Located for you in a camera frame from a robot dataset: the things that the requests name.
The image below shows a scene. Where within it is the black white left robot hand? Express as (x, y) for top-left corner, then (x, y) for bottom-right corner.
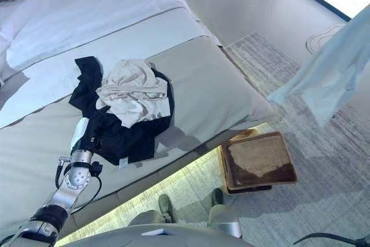
(70, 105), (112, 153)

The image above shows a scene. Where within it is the black garment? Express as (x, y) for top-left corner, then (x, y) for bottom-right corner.
(68, 56), (176, 166)

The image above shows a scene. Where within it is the beige cream garment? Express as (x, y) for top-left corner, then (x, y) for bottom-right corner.
(95, 58), (171, 128)

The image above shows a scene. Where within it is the pale white shirt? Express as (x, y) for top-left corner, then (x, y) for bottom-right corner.
(267, 6), (370, 128)

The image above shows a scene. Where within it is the beige bed cover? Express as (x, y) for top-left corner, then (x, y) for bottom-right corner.
(0, 35), (277, 232)

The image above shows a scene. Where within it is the brown wicker basket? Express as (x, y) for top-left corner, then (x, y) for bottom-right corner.
(219, 131), (298, 196)

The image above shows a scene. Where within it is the silver left robot leg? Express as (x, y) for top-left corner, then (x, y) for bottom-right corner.
(128, 194), (182, 227)

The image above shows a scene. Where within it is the silver robot leg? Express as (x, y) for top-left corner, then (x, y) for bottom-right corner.
(208, 188), (244, 239)
(128, 194), (182, 227)

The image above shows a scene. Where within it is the white blue chest tag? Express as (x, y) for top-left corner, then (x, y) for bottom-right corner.
(141, 228), (171, 236)

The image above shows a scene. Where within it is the white duvet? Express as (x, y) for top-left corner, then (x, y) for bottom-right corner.
(0, 0), (213, 86)

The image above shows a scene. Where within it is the grey robot torso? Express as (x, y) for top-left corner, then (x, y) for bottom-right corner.
(65, 223), (257, 247)

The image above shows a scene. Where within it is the silver right robot leg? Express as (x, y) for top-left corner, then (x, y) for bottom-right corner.
(208, 188), (244, 239)

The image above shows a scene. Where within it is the large grey striped rug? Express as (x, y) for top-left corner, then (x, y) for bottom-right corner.
(54, 32), (370, 247)

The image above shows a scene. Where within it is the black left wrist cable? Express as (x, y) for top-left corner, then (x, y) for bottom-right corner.
(54, 156), (103, 213)

